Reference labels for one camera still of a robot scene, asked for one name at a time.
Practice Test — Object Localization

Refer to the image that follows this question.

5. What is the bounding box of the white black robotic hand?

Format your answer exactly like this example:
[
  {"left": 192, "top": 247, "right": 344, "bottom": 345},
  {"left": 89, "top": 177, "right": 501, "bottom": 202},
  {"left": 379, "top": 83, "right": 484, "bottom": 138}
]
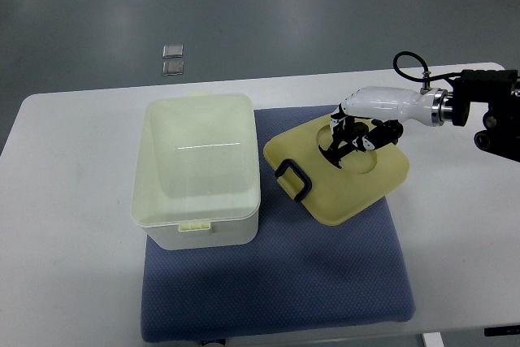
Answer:
[{"left": 327, "top": 86, "right": 448, "bottom": 152}]

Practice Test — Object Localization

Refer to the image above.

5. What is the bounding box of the yellow box lid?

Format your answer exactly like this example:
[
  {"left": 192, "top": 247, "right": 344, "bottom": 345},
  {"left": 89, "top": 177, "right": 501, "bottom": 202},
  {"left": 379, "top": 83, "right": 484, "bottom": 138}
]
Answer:
[{"left": 263, "top": 115, "right": 410, "bottom": 226}]

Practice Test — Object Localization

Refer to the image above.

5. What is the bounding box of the white storage box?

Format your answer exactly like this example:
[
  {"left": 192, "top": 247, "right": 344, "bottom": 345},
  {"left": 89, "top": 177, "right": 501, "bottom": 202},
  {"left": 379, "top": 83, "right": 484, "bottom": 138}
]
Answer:
[{"left": 131, "top": 93, "right": 261, "bottom": 250}]

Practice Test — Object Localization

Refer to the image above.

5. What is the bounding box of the blue padded mat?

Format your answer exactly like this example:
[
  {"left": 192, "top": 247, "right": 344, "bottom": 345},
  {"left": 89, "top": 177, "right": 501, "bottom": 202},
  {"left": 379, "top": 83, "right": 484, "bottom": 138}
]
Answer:
[{"left": 140, "top": 104, "right": 418, "bottom": 344}]

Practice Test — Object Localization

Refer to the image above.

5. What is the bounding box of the upper metal floor plate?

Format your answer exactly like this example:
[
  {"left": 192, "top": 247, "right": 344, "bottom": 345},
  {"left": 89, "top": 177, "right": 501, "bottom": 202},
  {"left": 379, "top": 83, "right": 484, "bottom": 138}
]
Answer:
[{"left": 162, "top": 44, "right": 184, "bottom": 59}]

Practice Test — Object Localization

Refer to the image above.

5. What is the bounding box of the metal floor plate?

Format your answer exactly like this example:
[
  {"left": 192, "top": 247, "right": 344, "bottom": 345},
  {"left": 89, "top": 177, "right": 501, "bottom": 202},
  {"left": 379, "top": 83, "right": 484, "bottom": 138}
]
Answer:
[
  {"left": 162, "top": 44, "right": 184, "bottom": 59},
  {"left": 162, "top": 59, "right": 184, "bottom": 76}
]

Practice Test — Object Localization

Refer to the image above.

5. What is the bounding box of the lower metal floor plate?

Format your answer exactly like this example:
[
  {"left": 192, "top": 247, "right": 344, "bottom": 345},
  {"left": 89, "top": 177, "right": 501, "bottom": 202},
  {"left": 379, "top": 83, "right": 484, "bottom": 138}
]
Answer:
[{"left": 162, "top": 59, "right": 184, "bottom": 76}]

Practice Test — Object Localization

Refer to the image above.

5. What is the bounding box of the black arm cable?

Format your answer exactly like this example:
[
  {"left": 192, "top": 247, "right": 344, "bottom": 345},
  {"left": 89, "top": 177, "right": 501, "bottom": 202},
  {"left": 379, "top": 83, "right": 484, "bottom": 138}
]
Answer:
[{"left": 392, "top": 50, "right": 464, "bottom": 92}]

